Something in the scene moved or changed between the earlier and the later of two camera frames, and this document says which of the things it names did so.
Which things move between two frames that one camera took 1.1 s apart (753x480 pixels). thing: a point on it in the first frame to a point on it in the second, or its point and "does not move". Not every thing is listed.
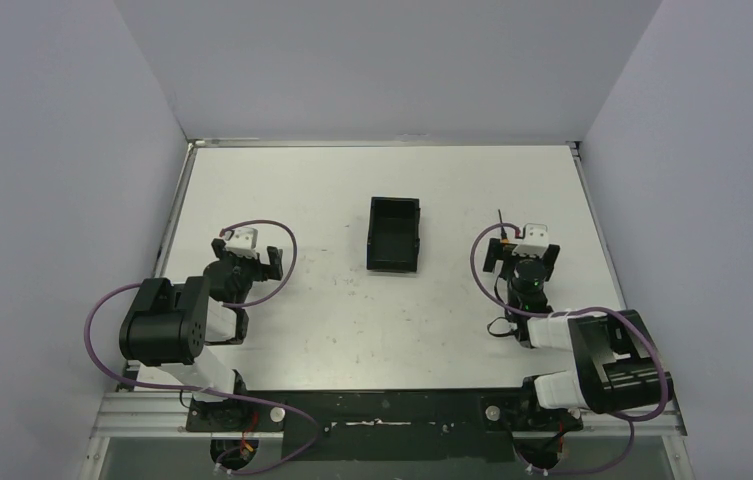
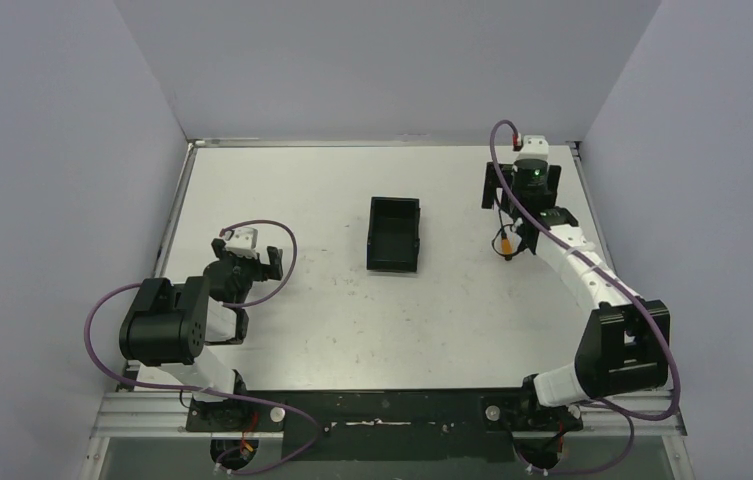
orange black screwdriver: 503,238 does not move
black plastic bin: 393,239 does not move
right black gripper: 504,254 to 491,185
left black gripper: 247,258 does not move
